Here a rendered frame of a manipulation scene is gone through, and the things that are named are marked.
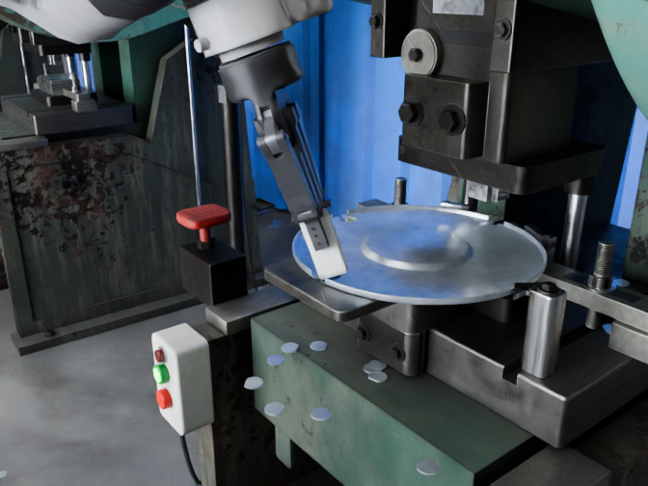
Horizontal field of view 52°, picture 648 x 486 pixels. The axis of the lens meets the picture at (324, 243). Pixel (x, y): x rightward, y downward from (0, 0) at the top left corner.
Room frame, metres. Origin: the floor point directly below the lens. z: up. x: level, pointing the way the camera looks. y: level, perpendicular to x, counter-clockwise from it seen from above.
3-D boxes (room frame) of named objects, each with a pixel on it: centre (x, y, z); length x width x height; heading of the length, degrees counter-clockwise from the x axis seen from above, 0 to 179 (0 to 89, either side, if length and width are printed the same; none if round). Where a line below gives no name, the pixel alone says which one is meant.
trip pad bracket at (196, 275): (0.90, 0.16, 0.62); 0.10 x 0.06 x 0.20; 38
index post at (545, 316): (0.58, -0.22, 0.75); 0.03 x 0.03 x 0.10; 38
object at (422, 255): (0.72, -0.11, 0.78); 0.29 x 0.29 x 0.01
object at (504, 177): (0.80, -0.21, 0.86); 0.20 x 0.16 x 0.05; 38
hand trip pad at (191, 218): (0.92, 0.18, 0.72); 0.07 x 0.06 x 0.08; 128
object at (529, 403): (0.80, -0.21, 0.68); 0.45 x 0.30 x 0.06; 38
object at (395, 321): (0.69, -0.07, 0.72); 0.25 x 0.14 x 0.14; 128
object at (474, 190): (0.79, -0.20, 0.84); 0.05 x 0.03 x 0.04; 38
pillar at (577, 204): (0.77, -0.31, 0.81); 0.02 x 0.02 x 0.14
